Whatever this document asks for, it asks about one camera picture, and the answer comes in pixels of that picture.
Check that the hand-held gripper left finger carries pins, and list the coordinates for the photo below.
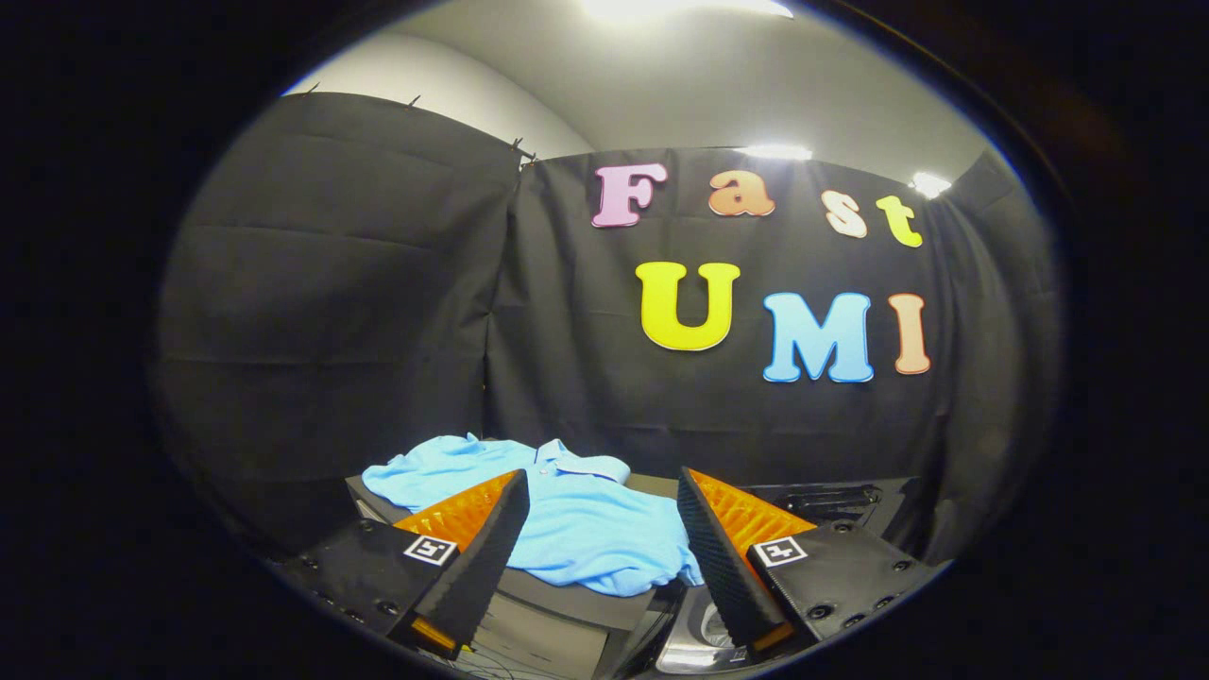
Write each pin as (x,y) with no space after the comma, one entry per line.
(482,557)

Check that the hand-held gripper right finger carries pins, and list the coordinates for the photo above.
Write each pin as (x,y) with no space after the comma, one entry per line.
(723,557)

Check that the dark grey washing machine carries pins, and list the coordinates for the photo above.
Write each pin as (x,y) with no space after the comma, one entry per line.
(694,635)

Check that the light blue polo shirt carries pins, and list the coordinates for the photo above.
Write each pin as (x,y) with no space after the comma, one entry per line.
(586,529)

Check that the dark glass washing machine lid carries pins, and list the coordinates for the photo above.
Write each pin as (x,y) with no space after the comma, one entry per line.
(831,501)

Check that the grey cabinet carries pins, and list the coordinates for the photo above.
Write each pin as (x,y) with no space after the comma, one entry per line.
(548,628)

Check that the black backdrop cloth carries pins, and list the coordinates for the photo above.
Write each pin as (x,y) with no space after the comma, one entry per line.
(331,331)

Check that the ceiling light panel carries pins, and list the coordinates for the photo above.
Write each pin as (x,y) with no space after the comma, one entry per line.
(930,184)
(774,151)

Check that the large ceiling light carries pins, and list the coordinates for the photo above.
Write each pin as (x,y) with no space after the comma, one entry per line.
(680,8)

